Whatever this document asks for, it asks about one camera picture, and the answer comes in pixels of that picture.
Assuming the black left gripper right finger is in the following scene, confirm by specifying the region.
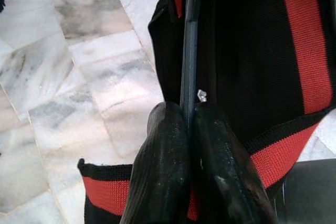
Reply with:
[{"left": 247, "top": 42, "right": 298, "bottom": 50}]
[{"left": 192, "top": 102, "right": 279, "bottom": 224}]

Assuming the dark grey plastic hanger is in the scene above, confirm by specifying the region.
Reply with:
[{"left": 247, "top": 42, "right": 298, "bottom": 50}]
[{"left": 180, "top": 0, "right": 208, "bottom": 135}]

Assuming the black shirt with red collar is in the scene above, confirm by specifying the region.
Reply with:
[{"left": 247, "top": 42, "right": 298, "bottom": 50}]
[{"left": 77, "top": 0, "right": 336, "bottom": 224}]

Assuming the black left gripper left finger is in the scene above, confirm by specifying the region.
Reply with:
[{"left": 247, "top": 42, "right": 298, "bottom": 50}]
[{"left": 119, "top": 101, "right": 192, "bottom": 224}]

